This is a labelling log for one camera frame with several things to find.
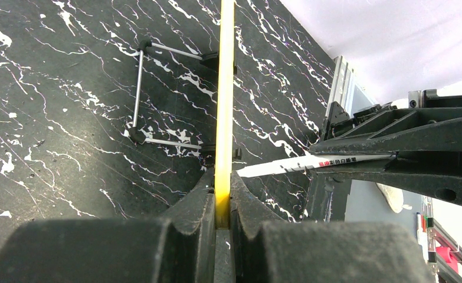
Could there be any yellow framed whiteboard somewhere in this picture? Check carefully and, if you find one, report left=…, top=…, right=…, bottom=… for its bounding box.
left=214, top=0, right=235, bottom=229

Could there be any white black whiteboard marker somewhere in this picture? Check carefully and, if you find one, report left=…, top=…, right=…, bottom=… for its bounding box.
left=237, top=154, right=393, bottom=177

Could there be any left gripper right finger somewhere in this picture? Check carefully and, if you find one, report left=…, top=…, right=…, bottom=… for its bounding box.
left=230, top=173, right=435, bottom=282

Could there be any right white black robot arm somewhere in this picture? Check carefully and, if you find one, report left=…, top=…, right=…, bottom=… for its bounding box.
left=309, top=90, right=462, bottom=206

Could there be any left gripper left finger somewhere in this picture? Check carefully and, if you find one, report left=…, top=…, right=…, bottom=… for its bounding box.
left=0, top=169, right=216, bottom=282

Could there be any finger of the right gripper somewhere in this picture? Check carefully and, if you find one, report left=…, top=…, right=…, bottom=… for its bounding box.
left=309, top=107, right=462, bottom=155
left=315, top=154, right=462, bottom=206

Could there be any metal whiteboard stand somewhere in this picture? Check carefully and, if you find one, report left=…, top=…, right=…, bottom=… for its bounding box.
left=127, top=37, right=226, bottom=156

